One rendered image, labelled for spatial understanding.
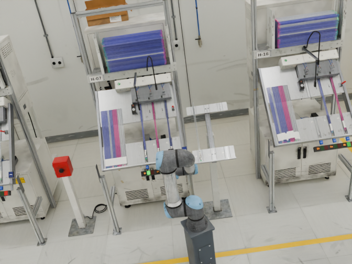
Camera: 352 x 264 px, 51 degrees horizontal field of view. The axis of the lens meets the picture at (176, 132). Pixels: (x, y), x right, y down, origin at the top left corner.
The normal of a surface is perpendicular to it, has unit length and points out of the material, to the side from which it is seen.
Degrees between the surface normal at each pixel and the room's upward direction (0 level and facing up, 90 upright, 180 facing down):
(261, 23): 90
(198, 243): 90
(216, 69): 90
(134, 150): 46
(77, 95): 90
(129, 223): 0
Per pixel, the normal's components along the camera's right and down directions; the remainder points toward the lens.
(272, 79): -0.05, -0.28
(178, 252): -0.13, -0.86
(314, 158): 0.06, 0.48
